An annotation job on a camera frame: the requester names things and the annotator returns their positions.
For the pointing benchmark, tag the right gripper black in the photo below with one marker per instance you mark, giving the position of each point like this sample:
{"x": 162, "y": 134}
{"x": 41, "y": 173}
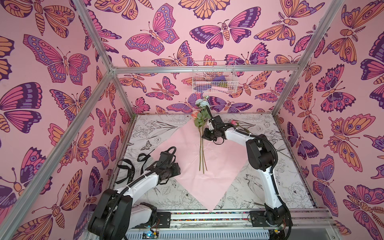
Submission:
{"x": 212, "y": 124}

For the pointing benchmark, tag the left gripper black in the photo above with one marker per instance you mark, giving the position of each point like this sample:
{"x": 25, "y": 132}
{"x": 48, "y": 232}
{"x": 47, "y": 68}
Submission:
{"x": 176, "y": 169}

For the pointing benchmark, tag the orange pink fake rose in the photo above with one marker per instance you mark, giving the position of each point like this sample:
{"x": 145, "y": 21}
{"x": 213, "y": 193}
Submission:
{"x": 197, "y": 121}

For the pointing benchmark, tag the white fake flower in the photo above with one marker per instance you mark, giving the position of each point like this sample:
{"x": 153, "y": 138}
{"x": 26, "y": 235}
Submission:
{"x": 201, "y": 104}

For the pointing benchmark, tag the purple pink wrapping paper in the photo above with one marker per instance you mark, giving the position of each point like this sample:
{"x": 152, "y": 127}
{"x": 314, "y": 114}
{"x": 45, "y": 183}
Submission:
{"x": 224, "y": 162}

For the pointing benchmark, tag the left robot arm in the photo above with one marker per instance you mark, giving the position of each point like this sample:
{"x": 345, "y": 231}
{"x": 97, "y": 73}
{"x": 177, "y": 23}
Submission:
{"x": 117, "y": 211}

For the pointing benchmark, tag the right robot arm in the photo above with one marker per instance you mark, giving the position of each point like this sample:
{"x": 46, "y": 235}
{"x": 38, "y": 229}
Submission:
{"x": 263, "y": 157}

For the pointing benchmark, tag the white wire basket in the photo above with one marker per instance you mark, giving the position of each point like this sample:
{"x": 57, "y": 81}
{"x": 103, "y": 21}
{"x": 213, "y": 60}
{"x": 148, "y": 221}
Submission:
{"x": 214, "y": 77}

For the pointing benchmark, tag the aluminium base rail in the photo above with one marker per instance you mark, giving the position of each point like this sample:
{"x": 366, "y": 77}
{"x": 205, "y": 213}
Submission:
{"x": 305, "y": 224}

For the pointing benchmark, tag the aluminium frame structure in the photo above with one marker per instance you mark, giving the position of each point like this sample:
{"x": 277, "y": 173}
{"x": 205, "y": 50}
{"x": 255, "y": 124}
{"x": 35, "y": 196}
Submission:
{"x": 21, "y": 208}

